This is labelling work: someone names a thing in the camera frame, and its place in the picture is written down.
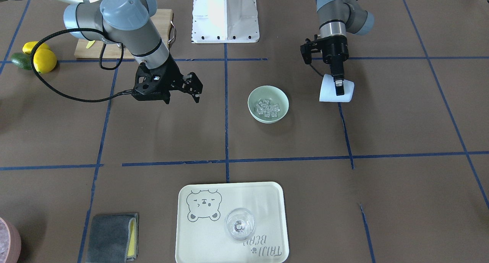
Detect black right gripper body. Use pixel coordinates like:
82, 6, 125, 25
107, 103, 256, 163
131, 56, 184, 104

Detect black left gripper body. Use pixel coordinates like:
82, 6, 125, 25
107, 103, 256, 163
320, 35, 349, 77

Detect light blue plastic cup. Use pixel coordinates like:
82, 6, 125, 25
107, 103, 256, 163
319, 74, 355, 103

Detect light green bowl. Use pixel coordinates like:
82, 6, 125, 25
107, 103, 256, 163
247, 85, 290, 124

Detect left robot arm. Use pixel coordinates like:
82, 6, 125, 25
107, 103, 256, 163
316, 0, 374, 96

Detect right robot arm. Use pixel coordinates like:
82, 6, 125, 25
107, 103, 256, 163
1, 0, 203, 104

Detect ice cubes in green bowl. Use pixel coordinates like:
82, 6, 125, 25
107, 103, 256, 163
254, 99, 281, 120

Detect pink bowl with ice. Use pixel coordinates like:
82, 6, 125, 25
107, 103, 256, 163
0, 218, 21, 263

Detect wooden cutting board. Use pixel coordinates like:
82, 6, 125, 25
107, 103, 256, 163
74, 8, 174, 60

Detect yellow plastic knife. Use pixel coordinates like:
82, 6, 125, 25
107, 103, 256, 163
86, 41, 96, 49

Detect round yellow lemon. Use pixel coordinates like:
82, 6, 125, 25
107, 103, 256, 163
33, 49, 58, 74

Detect oval yellow lemon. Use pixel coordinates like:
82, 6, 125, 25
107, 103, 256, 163
22, 41, 51, 55

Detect green lime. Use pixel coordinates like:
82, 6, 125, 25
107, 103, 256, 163
11, 52, 32, 71

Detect clear stemmed glass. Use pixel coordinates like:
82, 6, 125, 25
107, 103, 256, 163
225, 208, 256, 242

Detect cream bear tray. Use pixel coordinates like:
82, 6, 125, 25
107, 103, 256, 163
175, 182, 290, 263

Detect grey folded cloth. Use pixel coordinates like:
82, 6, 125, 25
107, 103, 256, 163
85, 213, 139, 263

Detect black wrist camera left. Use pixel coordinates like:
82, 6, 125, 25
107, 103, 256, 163
300, 38, 322, 65

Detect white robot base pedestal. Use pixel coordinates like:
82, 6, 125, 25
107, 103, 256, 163
191, 0, 260, 44

